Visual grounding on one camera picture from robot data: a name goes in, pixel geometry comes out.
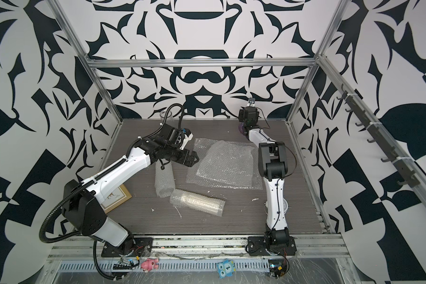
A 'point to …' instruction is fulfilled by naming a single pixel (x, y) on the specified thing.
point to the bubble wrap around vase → (203, 147)
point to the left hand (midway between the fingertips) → (189, 153)
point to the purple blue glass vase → (241, 128)
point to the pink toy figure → (149, 264)
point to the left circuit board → (123, 264)
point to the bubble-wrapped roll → (164, 184)
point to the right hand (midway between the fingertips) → (248, 106)
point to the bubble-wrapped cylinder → (197, 202)
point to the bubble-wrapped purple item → (229, 162)
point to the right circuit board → (277, 267)
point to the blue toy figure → (226, 268)
